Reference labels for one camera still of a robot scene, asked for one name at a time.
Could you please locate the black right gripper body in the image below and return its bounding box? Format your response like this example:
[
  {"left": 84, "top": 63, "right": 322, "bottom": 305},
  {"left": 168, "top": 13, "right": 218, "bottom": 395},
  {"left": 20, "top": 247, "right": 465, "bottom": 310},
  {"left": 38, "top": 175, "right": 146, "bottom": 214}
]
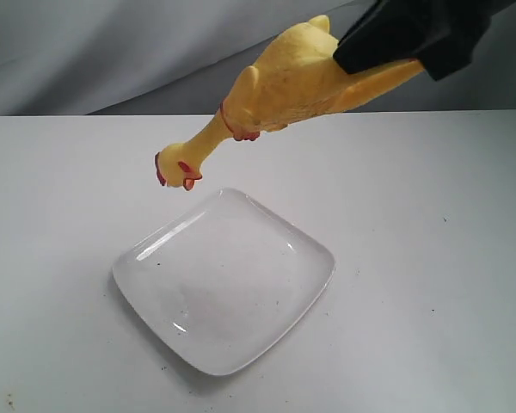
[{"left": 412, "top": 0, "right": 516, "bottom": 82}]

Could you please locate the white square ceramic plate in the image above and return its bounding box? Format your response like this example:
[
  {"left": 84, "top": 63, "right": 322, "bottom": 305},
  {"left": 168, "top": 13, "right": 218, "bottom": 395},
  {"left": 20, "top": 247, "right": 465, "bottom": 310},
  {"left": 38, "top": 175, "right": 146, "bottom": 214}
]
[{"left": 112, "top": 188, "right": 335, "bottom": 376}]

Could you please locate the grey backdrop cloth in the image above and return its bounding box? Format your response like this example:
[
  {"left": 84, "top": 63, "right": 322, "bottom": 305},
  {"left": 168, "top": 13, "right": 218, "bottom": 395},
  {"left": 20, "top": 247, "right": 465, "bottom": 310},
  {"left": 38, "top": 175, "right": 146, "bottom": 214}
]
[{"left": 0, "top": 1, "right": 516, "bottom": 115}]

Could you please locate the yellow rubber chicken toy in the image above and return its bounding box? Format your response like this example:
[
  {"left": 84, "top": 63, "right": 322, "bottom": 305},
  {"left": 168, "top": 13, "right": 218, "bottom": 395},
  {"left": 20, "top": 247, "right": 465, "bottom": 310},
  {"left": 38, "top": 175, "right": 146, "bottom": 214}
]
[{"left": 154, "top": 15, "right": 424, "bottom": 190}]

